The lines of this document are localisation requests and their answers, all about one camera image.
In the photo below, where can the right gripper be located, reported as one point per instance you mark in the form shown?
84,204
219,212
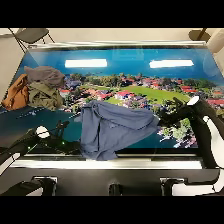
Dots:
171,118

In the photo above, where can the blue shirt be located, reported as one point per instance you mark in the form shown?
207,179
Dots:
113,130

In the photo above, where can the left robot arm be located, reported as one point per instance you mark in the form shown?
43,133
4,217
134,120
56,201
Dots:
20,145

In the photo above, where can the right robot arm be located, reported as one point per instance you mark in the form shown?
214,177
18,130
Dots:
210,133

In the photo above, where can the olive green garment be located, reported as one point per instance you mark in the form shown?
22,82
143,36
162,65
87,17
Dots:
43,96

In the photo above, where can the grey garment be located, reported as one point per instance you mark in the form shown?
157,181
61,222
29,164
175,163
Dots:
45,75

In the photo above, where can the brown garment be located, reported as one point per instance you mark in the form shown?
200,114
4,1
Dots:
16,95

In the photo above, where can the black folding chair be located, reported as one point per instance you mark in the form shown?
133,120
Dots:
31,34

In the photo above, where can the silver frame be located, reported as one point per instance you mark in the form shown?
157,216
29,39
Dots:
106,163

